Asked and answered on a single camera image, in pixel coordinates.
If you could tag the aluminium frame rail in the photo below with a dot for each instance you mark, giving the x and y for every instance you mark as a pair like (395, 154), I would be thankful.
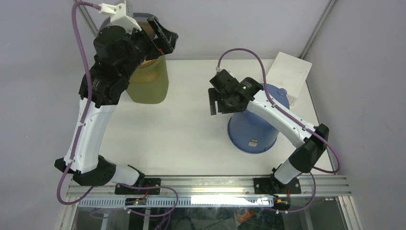
(325, 185)

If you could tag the yellow slatted basket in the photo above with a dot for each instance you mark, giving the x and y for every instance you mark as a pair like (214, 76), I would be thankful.
(147, 72)

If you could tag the white slotted cable duct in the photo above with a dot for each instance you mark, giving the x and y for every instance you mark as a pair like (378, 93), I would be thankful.
(192, 201)

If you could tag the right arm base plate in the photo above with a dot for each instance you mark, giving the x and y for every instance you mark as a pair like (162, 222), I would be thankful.
(273, 187)

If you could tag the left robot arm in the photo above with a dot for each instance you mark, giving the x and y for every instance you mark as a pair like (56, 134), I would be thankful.
(119, 53)

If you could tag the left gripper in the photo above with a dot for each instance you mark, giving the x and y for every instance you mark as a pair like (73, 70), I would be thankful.
(164, 43)

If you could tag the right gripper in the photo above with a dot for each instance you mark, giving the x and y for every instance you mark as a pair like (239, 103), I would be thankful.
(214, 96)

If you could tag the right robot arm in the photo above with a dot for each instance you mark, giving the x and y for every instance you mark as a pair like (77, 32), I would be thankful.
(308, 139)

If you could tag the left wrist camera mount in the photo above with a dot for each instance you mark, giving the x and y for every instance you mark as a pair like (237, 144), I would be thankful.
(121, 14)

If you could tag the grey slatted basket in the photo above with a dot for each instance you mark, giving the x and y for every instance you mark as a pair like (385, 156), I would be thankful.
(138, 22)

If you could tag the blue plastic bucket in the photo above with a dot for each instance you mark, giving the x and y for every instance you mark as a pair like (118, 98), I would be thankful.
(251, 133)

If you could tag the green slatted basket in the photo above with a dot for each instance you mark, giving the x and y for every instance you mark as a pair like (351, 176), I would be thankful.
(152, 92)

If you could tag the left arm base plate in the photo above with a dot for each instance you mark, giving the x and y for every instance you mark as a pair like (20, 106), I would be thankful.
(151, 186)

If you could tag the white plastic tray basket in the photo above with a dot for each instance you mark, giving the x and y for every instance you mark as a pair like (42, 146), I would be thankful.
(290, 73)

